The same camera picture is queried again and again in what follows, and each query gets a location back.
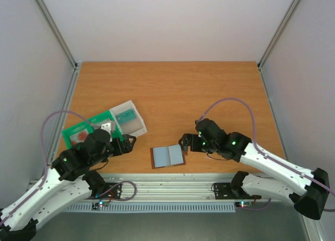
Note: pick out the slotted grey cable duct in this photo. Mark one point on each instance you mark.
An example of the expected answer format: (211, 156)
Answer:
(155, 207)

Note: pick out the green plastic organizer tray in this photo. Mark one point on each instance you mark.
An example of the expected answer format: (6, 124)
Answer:
(96, 122)

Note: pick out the small circuit board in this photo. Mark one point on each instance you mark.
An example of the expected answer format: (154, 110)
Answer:
(245, 204)
(99, 205)

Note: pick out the aluminium front rail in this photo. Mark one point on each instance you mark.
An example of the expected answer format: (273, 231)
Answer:
(135, 187)

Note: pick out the aluminium frame post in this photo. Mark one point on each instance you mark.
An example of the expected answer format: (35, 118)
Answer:
(279, 31)
(54, 28)

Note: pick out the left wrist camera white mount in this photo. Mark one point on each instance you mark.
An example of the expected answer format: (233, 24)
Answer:
(109, 127)

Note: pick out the left aluminium frame post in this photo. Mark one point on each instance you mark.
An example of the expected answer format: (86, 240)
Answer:
(54, 28)

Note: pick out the left small circuit board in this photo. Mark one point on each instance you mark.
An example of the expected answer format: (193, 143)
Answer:
(99, 205)

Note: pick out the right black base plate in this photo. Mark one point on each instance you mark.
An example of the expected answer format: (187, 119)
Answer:
(223, 191)

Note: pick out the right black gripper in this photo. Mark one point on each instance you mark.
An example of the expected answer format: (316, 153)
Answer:
(192, 142)

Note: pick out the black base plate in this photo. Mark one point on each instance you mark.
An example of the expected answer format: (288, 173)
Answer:
(114, 193)
(223, 191)

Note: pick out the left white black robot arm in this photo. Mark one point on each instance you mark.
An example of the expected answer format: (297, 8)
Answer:
(21, 220)

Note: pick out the brown leather card holder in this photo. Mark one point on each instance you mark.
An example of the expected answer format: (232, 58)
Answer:
(167, 156)

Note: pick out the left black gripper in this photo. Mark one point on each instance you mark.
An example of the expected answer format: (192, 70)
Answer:
(128, 147)

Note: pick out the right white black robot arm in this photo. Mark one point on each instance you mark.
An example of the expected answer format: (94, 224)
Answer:
(306, 190)

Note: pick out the right small circuit board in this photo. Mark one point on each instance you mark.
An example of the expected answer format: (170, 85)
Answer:
(245, 204)

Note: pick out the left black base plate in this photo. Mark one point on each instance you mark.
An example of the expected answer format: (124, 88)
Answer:
(114, 193)

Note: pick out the right aluminium frame post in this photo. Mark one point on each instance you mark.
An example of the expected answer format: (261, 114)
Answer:
(279, 31)

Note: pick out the white translucent tray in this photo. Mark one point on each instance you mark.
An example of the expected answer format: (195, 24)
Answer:
(135, 127)

